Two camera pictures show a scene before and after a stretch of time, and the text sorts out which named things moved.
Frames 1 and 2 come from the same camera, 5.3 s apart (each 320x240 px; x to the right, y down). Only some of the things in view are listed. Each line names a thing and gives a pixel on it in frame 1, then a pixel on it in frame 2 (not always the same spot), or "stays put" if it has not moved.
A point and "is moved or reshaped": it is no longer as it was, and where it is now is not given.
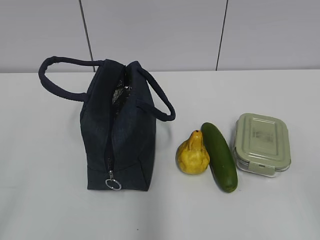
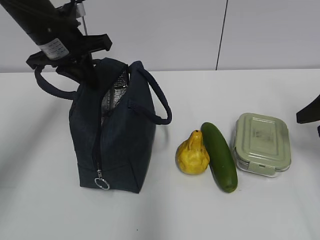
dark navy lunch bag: x=118 y=134 is moved or reshaped
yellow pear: x=192 y=157 stays put
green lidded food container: x=261 y=144 stays put
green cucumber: x=221 y=158 stays put
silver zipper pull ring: x=111 y=172 -> x=100 y=182
